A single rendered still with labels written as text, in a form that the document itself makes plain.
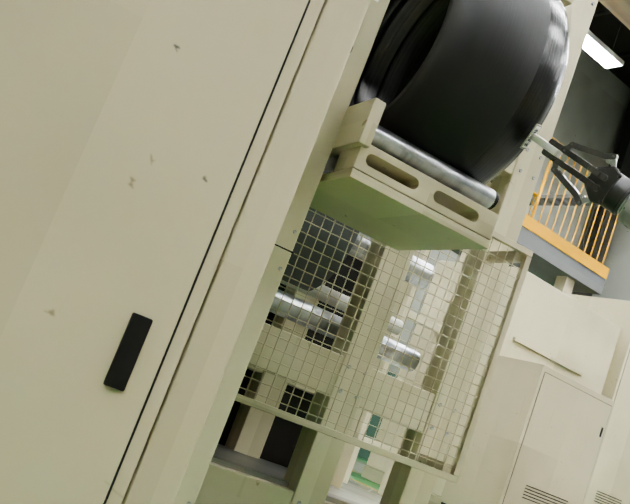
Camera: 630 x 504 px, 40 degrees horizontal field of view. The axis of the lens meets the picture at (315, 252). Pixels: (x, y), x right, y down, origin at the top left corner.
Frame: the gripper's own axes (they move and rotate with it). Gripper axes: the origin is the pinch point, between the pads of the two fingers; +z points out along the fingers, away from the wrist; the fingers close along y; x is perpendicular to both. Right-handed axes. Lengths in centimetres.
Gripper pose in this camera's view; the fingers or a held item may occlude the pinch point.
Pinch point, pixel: (546, 145)
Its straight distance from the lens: 186.7
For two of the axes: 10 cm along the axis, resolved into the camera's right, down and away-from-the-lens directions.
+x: 4.8, -0.1, 8.8
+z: -7.1, -6.0, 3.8
